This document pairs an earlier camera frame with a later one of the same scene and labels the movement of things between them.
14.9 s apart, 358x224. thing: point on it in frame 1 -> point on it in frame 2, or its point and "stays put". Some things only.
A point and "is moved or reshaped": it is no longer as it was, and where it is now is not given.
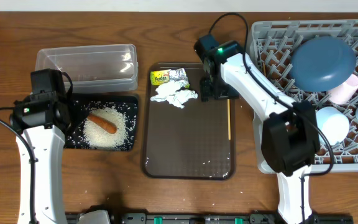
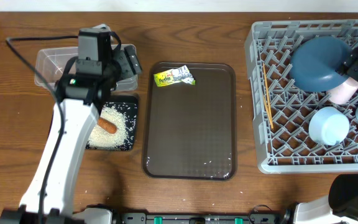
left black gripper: (74, 121) -> (128, 63)
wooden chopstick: (229, 119) is moved or reshaped
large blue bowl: (321, 63) stays put
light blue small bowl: (333, 123) stays put
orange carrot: (107, 126) stays put
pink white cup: (343, 94) stays put
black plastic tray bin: (103, 122) stays put
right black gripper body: (212, 90) -> (356, 68)
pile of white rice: (100, 139) stays put
